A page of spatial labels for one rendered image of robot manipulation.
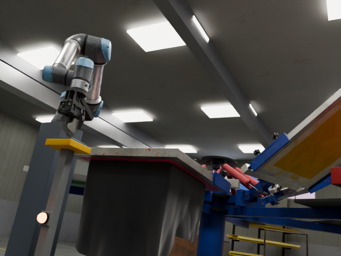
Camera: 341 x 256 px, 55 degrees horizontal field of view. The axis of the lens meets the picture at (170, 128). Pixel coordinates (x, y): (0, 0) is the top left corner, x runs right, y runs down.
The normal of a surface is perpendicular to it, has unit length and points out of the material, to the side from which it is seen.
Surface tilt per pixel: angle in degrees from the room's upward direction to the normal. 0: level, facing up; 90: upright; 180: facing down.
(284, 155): 148
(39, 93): 90
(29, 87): 90
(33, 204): 90
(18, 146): 90
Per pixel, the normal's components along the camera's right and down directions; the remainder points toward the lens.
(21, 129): 0.88, -0.04
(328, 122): 0.19, 0.69
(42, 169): -0.46, -0.34
